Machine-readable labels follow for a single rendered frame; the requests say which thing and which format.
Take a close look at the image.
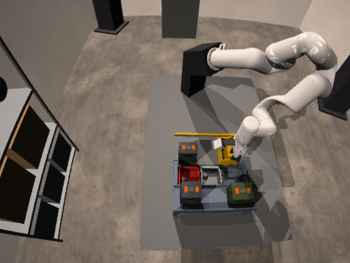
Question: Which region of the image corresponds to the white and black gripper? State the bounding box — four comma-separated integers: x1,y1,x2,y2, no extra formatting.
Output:
229,143,250,162

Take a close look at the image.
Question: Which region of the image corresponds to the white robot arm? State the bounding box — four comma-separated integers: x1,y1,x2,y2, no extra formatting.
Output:
207,31,337,151

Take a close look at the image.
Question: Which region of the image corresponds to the yellow bin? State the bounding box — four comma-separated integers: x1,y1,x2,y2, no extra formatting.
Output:
217,136,237,165

